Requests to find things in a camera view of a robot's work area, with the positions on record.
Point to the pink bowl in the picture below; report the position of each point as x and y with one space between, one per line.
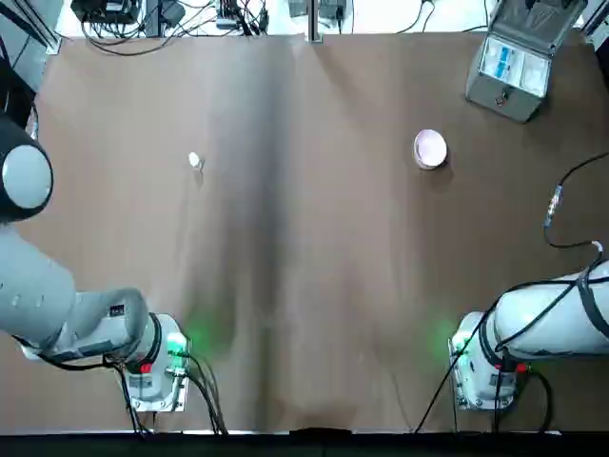
430 148

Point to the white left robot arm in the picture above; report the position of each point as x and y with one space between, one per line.
38 285

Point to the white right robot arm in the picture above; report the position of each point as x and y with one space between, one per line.
547 309

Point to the dark grey power box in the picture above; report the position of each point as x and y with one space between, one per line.
299 5
335 7

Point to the black electronics box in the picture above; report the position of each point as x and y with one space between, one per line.
102 9

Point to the small grey hub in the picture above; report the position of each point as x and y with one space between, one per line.
226 14

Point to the black power adapter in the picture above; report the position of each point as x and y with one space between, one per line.
166 12

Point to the blue white packet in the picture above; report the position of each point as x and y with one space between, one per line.
503 59

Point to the silver metal case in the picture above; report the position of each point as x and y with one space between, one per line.
514 71

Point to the black backdrop cloth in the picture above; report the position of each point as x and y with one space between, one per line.
143 447

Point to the aluminium post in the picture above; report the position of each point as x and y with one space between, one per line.
314 21

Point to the aluminium frame rail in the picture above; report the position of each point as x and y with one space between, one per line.
47 33
597 24

